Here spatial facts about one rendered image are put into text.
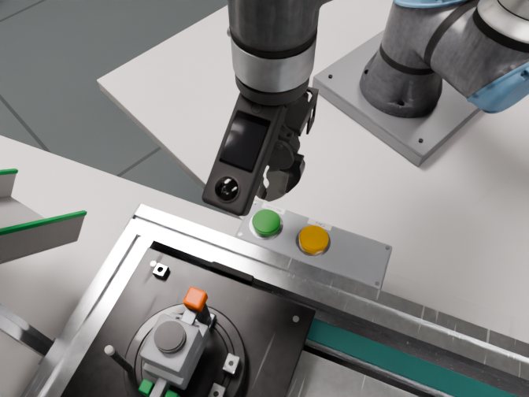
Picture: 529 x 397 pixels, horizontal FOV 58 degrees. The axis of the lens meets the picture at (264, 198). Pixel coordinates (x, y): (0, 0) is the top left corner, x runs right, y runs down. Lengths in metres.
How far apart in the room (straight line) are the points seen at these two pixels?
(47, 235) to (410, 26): 0.60
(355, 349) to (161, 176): 1.41
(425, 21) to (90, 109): 1.69
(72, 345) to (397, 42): 0.66
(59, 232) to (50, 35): 2.09
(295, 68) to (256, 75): 0.03
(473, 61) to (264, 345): 0.48
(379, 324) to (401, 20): 0.47
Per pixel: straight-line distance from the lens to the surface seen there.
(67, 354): 0.66
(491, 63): 0.75
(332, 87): 0.93
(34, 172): 0.93
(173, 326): 0.48
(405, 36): 0.83
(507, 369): 0.67
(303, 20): 0.39
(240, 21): 0.39
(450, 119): 0.94
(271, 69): 0.41
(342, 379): 0.65
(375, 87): 0.90
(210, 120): 0.92
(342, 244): 0.66
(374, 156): 0.88
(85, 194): 0.87
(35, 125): 2.26
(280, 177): 0.54
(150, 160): 1.98
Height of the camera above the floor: 1.55
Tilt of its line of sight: 58 degrees down
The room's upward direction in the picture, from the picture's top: straight up
